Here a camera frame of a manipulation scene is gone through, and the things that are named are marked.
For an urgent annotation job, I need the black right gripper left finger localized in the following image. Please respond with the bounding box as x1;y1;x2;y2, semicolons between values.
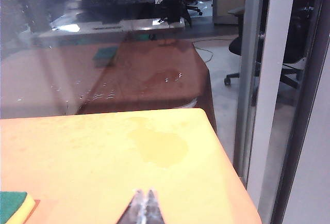
117;188;145;224

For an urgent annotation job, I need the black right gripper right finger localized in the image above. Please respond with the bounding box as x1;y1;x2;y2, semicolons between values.
143;187;166;224

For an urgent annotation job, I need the green and yellow sponge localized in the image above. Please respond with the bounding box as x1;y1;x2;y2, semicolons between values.
0;191;36;224

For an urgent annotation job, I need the orange tablecloth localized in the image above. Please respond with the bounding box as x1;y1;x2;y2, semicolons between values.
0;107;262;224

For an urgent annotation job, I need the large glass window pane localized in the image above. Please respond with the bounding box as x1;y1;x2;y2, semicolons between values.
0;0;250;180

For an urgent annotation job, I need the grey window frame post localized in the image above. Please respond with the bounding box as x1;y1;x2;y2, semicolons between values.
232;0;300;224

